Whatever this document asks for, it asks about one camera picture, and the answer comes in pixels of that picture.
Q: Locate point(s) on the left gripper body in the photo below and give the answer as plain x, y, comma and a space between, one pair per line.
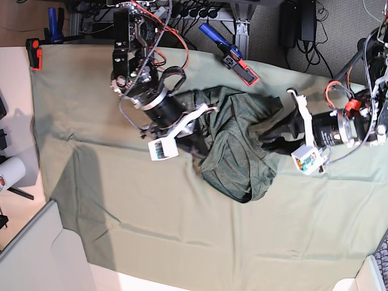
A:
329, 130

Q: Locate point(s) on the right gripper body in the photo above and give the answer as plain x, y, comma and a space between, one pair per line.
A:
164, 110

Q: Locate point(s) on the green T-shirt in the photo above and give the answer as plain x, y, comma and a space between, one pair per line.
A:
236, 164

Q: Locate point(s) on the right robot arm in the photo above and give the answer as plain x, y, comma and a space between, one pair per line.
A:
138, 76

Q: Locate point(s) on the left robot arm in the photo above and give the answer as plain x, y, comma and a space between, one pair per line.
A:
357, 102

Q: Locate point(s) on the blue orange clamp, middle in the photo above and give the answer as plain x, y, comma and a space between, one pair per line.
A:
232, 57

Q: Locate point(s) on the blue orange clamp, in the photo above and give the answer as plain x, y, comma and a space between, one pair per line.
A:
53, 35
232, 57

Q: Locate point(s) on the light green table cloth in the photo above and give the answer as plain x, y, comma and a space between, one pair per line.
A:
162, 222

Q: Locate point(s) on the black power adapter, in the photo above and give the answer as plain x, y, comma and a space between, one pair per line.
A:
308, 22
288, 18

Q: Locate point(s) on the blue orange clamp, left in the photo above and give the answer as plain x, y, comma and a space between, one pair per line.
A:
53, 35

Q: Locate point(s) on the white paper roll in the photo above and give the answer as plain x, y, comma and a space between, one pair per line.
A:
12, 170

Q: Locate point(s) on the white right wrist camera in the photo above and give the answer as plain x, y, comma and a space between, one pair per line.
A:
164, 145

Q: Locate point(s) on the aluminium frame post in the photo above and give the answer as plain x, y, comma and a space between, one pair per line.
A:
242, 14

